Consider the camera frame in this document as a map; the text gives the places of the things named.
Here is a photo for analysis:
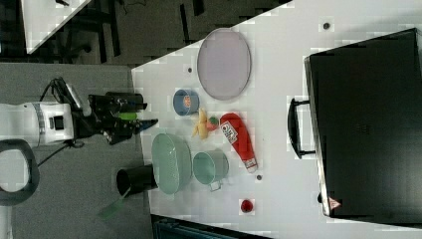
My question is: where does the wrist camera mount block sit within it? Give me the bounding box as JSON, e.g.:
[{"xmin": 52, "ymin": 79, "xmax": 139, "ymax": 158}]
[{"xmin": 106, "ymin": 92, "xmax": 143, "ymax": 105}]

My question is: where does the black cylindrical cup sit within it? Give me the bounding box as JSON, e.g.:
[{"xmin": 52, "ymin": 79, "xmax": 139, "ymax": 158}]
[{"xmin": 115, "ymin": 164, "xmax": 157, "ymax": 197}]

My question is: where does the blue bowl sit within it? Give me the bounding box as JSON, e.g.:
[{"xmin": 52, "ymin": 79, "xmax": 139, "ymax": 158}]
[{"xmin": 173, "ymin": 89, "xmax": 200, "ymax": 117}]

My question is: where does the plush strawberry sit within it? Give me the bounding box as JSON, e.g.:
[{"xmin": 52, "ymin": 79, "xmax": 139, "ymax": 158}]
[{"xmin": 206, "ymin": 117, "xmax": 219, "ymax": 131}]

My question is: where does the plush peeled banana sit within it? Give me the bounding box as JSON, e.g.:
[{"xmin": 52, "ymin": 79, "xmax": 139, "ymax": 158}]
[{"xmin": 192, "ymin": 109, "xmax": 208, "ymax": 139}]

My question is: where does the green metal mug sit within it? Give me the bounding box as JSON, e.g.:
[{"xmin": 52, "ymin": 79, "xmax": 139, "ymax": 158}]
[{"xmin": 193, "ymin": 149, "xmax": 229, "ymax": 192}]

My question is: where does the large grey round plate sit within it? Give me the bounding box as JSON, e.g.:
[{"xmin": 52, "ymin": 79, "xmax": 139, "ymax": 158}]
[{"xmin": 197, "ymin": 28, "xmax": 252, "ymax": 101}]

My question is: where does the green spatula handle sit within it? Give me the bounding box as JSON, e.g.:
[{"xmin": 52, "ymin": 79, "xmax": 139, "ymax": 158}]
[{"xmin": 98, "ymin": 188, "xmax": 130, "ymax": 220}]

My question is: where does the plush orange slice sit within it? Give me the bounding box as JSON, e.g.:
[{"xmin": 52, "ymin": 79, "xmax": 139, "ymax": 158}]
[{"xmin": 183, "ymin": 96, "xmax": 191, "ymax": 108}]

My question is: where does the green oval strainer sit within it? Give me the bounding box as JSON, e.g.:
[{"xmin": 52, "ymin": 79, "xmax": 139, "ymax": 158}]
[{"xmin": 151, "ymin": 133, "xmax": 192, "ymax": 195}]

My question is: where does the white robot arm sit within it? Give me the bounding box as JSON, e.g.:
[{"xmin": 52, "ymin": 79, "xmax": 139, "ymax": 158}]
[{"xmin": 1, "ymin": 93, "xmax": 158, "ymax": 147}]

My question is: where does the red plush ketchup bottle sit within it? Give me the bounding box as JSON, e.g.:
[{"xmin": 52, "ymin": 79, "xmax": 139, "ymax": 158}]
[{"xmin": 220, "ymin": 113, "xmax": 258, "ymax": 173}]

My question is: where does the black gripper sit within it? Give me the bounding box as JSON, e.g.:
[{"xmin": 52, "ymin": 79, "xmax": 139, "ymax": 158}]
[{"xmin": 73, "ymin": 94, "xmax": 158, "ymax": 145}]

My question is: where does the green plush pear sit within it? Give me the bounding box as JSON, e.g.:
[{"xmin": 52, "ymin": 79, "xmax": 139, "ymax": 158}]
[{"xmin": 118, "ymin": 113, "xmax": 137, "ymax": 120}]

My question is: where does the small red plush fruit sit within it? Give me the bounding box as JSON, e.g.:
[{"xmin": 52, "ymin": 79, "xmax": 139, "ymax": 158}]
[{"xmin": 241, "ymin": 199, "xmax": 254, "ymax": 213}]

